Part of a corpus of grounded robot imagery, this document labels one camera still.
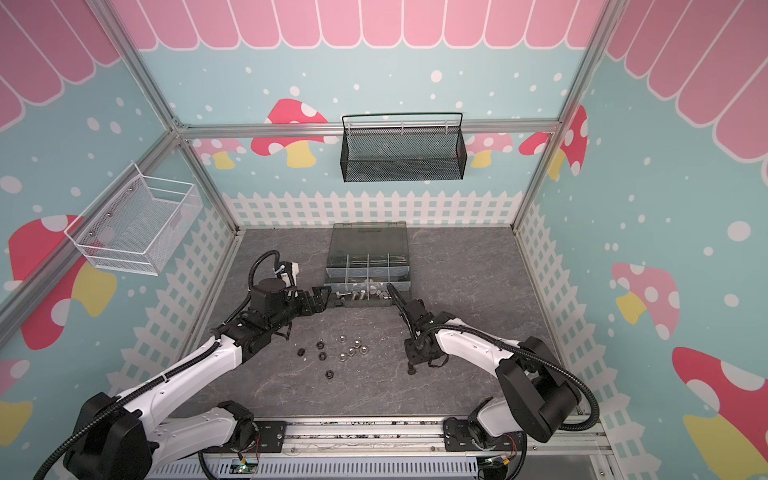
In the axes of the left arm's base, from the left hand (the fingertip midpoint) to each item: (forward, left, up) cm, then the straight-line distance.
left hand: (318, 295), depth 83 cm
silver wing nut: (+9, -9, -14) cm, 19 cm away
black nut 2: (-11, +6, -14) cm, 19 cm away
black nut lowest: (-17, -3, -15) cm, 23 cm away
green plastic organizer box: (+22, -10, -11) cm, 26 cm away
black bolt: (-16, -27, -14) cm, 34 cm away
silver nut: (-8, -10, -14) cm, 19 cm away
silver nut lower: (-12, -7, -14) cm, 20 cm away
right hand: (-11, -28, -14) cm, 33 cm away
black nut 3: (-9, +1, -15) cm, 17 cm away
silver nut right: (-10, -13, -14) cm, 21 cm away
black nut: (-12, 0, -15) cm, 19 cm away
